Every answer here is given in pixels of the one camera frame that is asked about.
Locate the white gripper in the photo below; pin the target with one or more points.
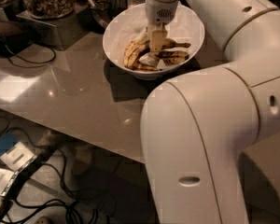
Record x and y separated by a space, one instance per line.
160 11

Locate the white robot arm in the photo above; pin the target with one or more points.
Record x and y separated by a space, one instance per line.
194 126

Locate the right spotted banana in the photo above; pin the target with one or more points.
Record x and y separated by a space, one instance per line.
173 57

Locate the long top banana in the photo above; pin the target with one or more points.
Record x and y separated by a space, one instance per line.
169 45

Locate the left curved banana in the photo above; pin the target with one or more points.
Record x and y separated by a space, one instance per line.
134 49

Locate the bottom front banana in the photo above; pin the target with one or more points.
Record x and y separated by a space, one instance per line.
144 67

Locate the white bowl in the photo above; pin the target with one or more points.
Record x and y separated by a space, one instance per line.
185 27

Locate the grey metal stand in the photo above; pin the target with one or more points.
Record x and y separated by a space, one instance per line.
62 33

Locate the dark appliance on left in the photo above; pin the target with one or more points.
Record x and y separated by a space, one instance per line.
14 37

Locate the blue white box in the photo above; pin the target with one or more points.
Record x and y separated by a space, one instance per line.
14 153

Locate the black wire cup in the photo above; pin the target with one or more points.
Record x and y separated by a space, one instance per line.
117 6

